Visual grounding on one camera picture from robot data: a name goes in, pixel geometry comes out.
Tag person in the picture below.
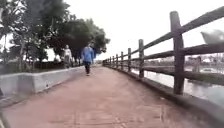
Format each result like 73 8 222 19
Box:
80 42 96 77
62 44 73 69

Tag dark wooden rail fence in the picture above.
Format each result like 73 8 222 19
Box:
101 5 224 96

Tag grey concrete kerb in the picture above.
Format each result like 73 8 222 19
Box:
103 65 224 128

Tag water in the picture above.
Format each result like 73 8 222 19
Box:
131 66 224 106

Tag low grey concrete wall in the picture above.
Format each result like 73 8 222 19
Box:
0 65 88 98

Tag red brick path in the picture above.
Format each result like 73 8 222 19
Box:
0 65 214 128

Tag distant buildings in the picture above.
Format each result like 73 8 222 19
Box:
146 54 224 68

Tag row of trees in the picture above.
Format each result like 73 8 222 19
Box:
0 0 111 73

